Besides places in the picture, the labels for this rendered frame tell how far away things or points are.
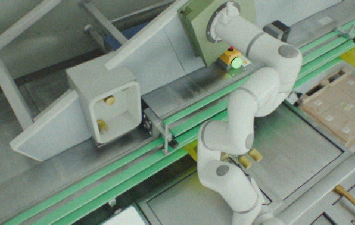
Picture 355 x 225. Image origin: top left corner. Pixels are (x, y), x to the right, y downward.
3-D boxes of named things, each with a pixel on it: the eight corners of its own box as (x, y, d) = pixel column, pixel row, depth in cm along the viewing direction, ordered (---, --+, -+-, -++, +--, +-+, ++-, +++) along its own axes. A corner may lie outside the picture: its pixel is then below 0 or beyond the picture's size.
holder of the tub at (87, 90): (90, 137, 117) (99, 152, 113) (75, 84, 96) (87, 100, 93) (130, 117, 124) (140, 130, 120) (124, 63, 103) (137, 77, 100)
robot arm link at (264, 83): (264, 99, 82) (253, 134, 95) (310, 52, 92) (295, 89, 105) (234, 81, 86) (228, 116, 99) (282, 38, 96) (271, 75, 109)
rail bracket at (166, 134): (152, 141, 120) (171, 165, 113) (151, 113, 107) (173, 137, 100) (158, 138, 121) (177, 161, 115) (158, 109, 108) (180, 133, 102)
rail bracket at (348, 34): (330, 30, 156) (354, 44, 150) (336, 17, 151) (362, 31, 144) (335, 28, 158) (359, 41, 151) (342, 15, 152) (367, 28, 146)
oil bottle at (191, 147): (174, 137, 129) (207, 175, 119) (174, 129, 125) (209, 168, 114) (185, 131, 132) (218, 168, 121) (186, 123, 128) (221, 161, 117)
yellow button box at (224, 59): (215, 60, 135) (226, 70, 131) (217, 46, 129) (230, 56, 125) (227, 55, 137) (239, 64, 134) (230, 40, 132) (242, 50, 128)
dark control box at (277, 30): (260, 39, 146) (273, 49, 142) (264, 24, 140) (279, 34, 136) (272, 33, 149) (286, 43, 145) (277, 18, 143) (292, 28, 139)
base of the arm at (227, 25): (205, 13, 100) (240, 37, 92) (234, -10, 102) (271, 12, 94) (212, 45, 113) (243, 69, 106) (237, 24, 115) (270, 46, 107)
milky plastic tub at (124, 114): (87, 129, 113) (99, 146, 109) (75, 84, 96) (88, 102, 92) (130, 109, 120) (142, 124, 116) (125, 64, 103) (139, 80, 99)
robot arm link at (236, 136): (223, 87, 91) (190, 116, 85) (260, 87, 80) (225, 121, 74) (241, 125, 96) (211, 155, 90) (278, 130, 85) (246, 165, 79)
